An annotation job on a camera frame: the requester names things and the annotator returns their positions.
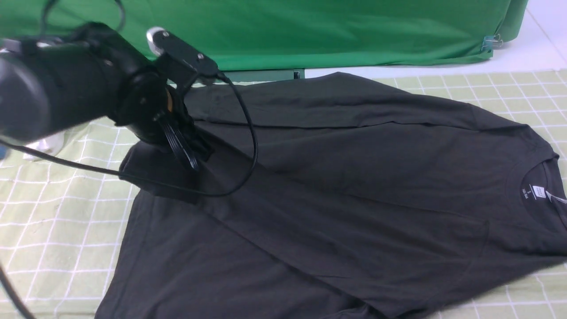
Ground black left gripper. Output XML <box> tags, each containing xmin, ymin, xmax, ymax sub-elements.
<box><xmin>111</xmin><ymin>73</ymin><xmax>213</xmax><ymax>171</ymax></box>

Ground dark gray long-sleeve top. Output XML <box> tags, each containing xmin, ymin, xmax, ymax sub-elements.
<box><xmin>95</xmin><ymin>73</ymin><xmax>566</xmax><ymax>319</ymax></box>

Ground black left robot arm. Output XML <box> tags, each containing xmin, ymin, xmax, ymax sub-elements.
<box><xmin>0</xmin><ymin>22</ymin><xmax>218</xmax><ymax>170</ymax></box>

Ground dark green metal base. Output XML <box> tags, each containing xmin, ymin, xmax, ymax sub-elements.
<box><xmin>224</xmin><ymin>69</ymin><xmax>305</xmax><ymax>83</ymax></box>

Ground green backdrop cloth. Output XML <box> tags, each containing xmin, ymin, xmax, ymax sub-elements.
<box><xmin>0</xmin><ymin>0</ymin><xmax>529</xmax><ymax>73</ymax></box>

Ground crumpled white shirt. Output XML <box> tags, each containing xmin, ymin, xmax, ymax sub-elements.
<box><xmin>26</xmin><ymin>132</ymin><xmax>65</xmax><ymax>156</ymax></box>

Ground light green checkered tablecloth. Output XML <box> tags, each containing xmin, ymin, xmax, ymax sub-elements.
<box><xmin>0</xmin><ymin>69</ymin><xmax>567</xmax><ymax>319</ymax></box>

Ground blue object at left edge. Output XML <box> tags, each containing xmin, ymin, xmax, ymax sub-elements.
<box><xmin>0</xmin><ymin>144</ymin><xmax>9</xmax><ymax>161</ymax></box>

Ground blue binder clip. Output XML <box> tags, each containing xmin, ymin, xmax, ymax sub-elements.
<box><xmin>480</xmin><ymin>34</ymin><xmax>504</xmax><ymax>53</ymax></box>

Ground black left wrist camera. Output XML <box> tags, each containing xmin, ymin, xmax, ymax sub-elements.
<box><xmin>146</xmin><ymin>27</ymin><xmax>223</xmax><ymax>92</ymax></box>

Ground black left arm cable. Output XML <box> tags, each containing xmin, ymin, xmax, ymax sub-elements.
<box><xmin>0</xmin><ymin>0</ymin><xmax>259</xmax><ymax>319</ymax></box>

